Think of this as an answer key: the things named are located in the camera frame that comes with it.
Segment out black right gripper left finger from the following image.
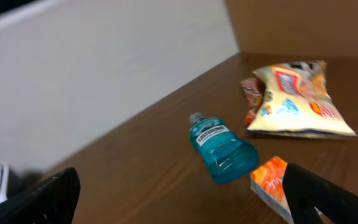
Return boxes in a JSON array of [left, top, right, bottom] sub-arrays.
[[0, 167, 81, 224]]

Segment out teal mouthwash bottle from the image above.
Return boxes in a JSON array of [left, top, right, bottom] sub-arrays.
[[189, 113, 259, 184]]

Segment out yellow snack bag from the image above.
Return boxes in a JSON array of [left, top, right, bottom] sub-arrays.
[[247, 60, 357, 139]]

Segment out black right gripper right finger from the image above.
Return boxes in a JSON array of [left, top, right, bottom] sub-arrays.
[[283, 163, 358, 223]]

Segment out small orange box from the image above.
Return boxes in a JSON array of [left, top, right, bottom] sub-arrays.
[[250, 156, 294, 224]]

